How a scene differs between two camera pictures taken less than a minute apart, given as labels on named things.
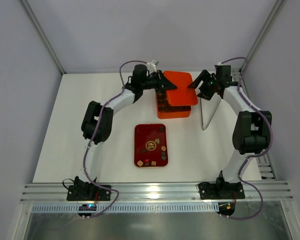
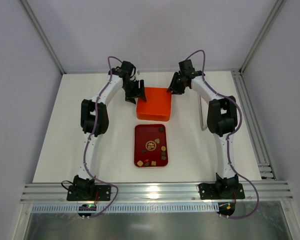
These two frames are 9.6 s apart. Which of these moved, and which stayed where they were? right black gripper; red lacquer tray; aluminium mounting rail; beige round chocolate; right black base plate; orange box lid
Moved: orange box lid; right black gripper
Stayed: red lacquer tray; beige round chocolate; aluminium mounting rail; right black base plate
